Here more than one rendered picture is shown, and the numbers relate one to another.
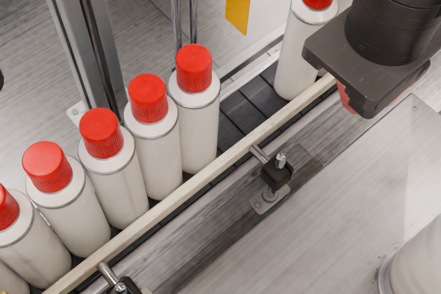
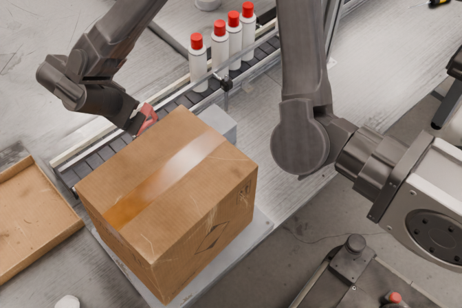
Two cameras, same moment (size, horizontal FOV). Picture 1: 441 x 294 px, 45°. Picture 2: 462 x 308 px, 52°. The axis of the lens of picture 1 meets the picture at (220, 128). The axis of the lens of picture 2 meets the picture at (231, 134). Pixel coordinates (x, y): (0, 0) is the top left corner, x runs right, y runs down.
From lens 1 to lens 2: 1.57 m
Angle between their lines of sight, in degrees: 64
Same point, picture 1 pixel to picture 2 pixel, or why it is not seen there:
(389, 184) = (211, 27)
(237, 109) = (267, 47)
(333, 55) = not seen: outside the picture
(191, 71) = not seen: outside the picture
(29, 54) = (362, 84)
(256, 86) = (260, 56)
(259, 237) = (258, 13)
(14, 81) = (364, 73)
